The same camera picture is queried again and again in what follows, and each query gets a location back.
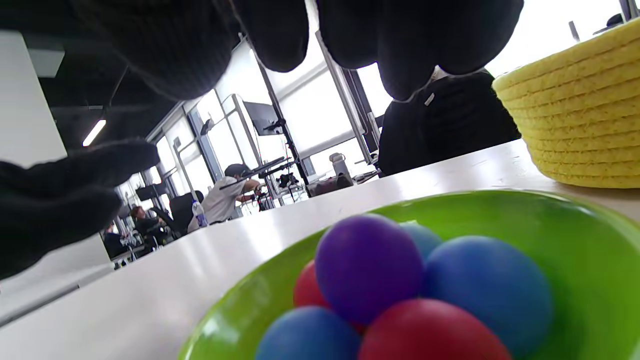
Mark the black office chair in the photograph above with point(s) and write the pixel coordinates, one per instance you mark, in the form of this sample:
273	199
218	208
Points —
182	210

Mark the clear water bottle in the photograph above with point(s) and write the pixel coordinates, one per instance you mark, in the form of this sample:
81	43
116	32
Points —
199	214

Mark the ceiling light strip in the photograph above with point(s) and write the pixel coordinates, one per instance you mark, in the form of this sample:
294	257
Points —
94	133

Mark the person's right hand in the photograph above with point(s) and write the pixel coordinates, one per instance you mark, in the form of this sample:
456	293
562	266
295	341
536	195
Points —
165	45

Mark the black camera rig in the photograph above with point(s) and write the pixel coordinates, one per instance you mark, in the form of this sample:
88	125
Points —
280	172

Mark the purple ball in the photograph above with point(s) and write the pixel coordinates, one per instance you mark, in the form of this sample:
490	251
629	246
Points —
367	267

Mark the yellow woven basket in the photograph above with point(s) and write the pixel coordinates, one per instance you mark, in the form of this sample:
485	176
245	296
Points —
580	115

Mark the large blue ball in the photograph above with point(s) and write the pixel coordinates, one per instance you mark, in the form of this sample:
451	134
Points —
490	292

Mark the green plastic bowl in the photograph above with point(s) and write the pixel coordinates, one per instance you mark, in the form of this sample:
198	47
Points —
575	240

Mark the white jug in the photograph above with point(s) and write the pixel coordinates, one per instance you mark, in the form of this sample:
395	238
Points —
341	167

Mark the red ball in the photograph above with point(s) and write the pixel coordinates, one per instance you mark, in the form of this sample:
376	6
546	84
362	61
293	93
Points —
307	287
430	332

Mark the light blue ball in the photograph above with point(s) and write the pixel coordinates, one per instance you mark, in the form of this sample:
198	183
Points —
425	237

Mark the black monitor on stand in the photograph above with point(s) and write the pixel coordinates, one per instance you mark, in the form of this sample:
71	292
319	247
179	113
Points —
262	117

